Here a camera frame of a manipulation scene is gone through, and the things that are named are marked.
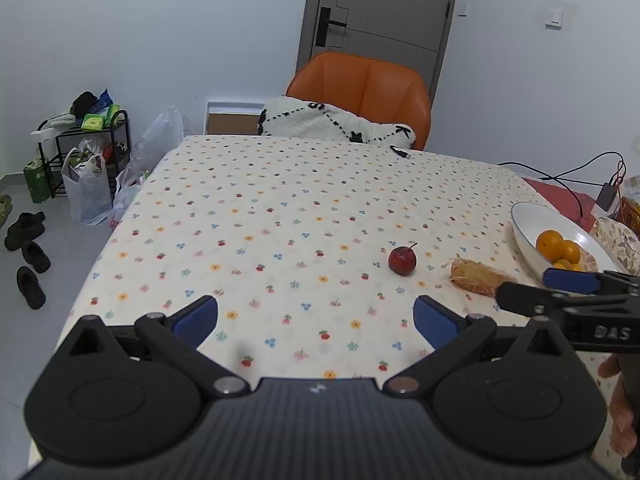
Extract clear plastic bag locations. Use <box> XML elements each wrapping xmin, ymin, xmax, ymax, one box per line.
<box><xmin>107</xmin><ymin>106</ymin><xmax>186</xmax><ymax>230</ymax></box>

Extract black metal shelf rack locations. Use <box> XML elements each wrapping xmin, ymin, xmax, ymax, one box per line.
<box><xmin>32</xmin><ymin>107</ymin><xmax>131</xmax><ymax>198</ymax></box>

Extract small yellow citrus front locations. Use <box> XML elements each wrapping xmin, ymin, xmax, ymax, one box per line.
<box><xmin>561</xmin><ymin>240</ymin><xmax>582</xmax><ymax>264</ymax></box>

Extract peeled pomelo segment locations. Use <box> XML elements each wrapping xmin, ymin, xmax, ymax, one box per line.
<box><xmin>578</xmin><ymin>249</ymin><xmax>599</xmax><ymax>272</ymax></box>

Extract grey door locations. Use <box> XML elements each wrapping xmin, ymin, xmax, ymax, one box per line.
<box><xmin>296</xmin><ymin>0</ymin><xmax>456</xmax><ymax>99</ymax></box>

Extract white black pattern cushion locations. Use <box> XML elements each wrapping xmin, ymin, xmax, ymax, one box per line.
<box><xmin>257</xmin><ymin>96</ymin><xmax>416</xmax><ymax>148</ymax></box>

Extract large orange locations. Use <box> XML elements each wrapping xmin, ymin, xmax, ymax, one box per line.
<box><xmin>536</xmin><ymin>230</ymin><xmax>564</xmax><ymax>263</ymax></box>

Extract black slippers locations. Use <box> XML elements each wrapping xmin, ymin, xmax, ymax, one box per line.
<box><xmin>4</xmin><ymin>211</ymin><xmax>51</xmax><ymax>310</ymax></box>

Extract orange leather chair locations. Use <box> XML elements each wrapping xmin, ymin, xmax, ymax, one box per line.
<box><xmin>285</xmin><ymin>51</ymin><xmax>432</xmax><ymax>151</ymax></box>

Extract floral dotted tablecloth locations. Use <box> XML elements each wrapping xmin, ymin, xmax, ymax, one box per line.
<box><xmin>29</xmin><ymin>134</ymin><xmax>640</xmax><ymax>466</ymax></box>

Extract black door handle lock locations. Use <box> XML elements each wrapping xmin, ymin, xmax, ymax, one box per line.
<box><xmin>314</xmin><ymin>6</ymin><xmax>347</xmax><ymax>48</ymax></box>

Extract red table mat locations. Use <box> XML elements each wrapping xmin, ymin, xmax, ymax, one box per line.
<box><xmin>524</xmin><ymin>178</ymin><xmax>606</xmax><ymax>232</ymax></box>

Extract small white wall switch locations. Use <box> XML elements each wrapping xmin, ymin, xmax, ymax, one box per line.
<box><xmin>457</xmin><ymin>3</ymin><xmax>469</xmax><ymax>18</ymax></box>

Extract white plastic bag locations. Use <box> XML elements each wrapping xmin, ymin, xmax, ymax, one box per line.
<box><xmin>61</xmin><ymin>138</ymin><xmax>112</xmax><ymax>226</ymax></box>

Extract framed cork board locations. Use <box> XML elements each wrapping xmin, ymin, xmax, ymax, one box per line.
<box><xmin>204</xmin><ymin>101</ymin><xmax>264</xmax><ymax>136</ymax></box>

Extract white bowl blue rim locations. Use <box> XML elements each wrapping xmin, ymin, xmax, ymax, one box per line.
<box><xmin>511</xmin><ymin>202</ymin><xmax>618</xmax><ymax>281</ymax></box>

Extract black power adapter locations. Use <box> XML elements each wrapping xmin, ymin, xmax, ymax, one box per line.
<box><xmin>596</xmin><ymin>182</ymin><xmax>620</xmax><ymax>211</ymax></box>

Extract red hawthorn fruit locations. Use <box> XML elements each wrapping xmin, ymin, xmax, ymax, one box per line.
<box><xmin>387</xmin><ymin>244</ymin><xmax>416</xmax><ymax>276</ymax></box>

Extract orange wire basket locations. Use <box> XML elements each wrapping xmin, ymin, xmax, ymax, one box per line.
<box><xmin>616</xmin><ymin>197</ymin><xmax>640</xmax><ymax>237</ymax></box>

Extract orange sweet potato piece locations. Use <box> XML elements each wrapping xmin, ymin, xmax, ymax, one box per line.
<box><xmin>449</xmin><ymin>258</ymin><xmax>518</xmax><ymax>297</ymax></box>

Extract black cable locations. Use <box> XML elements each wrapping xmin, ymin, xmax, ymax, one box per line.
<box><xmin>388</xmin><ymin>144</ymin><xmax>629</xmax><ymax>221</ymax></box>

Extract green bag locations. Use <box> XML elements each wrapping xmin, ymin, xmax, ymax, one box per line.
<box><xmin>23</xmin><ymin>159</ymin><xmax>51</xmax><ymax>204</ymax></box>

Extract small orange in bowl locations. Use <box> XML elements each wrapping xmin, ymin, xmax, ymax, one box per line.
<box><xmin>553</xmin><ymin>258</ymin><xmax>573</xmax><ymax>270</ymax></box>

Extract person right hand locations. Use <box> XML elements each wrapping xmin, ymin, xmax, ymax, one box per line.
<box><xmin>598</xmin><ymin>354</ymin><xmax>638</xmax><ymax>457</ymax></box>

